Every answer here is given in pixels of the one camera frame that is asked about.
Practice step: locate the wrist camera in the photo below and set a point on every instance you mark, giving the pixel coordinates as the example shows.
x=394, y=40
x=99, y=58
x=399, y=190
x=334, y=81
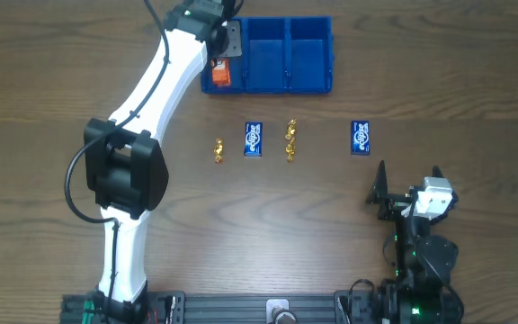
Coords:
x=436, y=191
x=233, y=38

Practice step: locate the blue candy pack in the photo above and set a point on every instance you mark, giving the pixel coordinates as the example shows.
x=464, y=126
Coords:
x=253, y=139
x=360, y=137

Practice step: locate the gold candy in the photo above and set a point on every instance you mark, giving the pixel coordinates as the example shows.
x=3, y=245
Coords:
x=291, y=129
x=218, y=150
x=291, y=150

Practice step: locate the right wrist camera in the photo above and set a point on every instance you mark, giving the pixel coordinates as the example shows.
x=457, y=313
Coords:
x=436, y=191

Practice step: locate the mounting rail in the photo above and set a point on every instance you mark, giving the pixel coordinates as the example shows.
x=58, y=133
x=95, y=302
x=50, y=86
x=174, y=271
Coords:
x=232, y=308

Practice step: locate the orange candy box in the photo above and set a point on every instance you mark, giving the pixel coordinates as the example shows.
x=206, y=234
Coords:
x=221, y=74

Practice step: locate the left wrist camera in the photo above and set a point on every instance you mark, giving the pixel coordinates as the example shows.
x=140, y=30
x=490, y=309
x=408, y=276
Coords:
x=233, y=38

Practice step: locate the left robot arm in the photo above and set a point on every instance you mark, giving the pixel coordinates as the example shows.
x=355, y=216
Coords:
x=182, y=67

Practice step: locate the blue tray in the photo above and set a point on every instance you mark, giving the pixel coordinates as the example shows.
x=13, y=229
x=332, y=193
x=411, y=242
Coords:
x=308, y=58

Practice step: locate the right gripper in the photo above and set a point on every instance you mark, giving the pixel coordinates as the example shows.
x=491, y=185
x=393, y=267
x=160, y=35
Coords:
x=394, y=207

